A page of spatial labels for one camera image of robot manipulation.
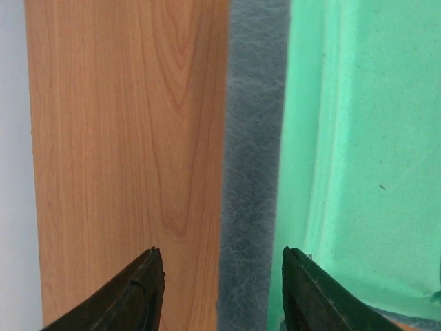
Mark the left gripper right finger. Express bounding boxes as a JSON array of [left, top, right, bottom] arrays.
[[282, 247, 400, 331]]

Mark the grey-green glasses case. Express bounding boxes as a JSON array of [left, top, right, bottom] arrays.
[[217, 1, 440, 330]]

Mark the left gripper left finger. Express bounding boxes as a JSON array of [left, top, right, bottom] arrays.
[[44, 247, 165, 331]]

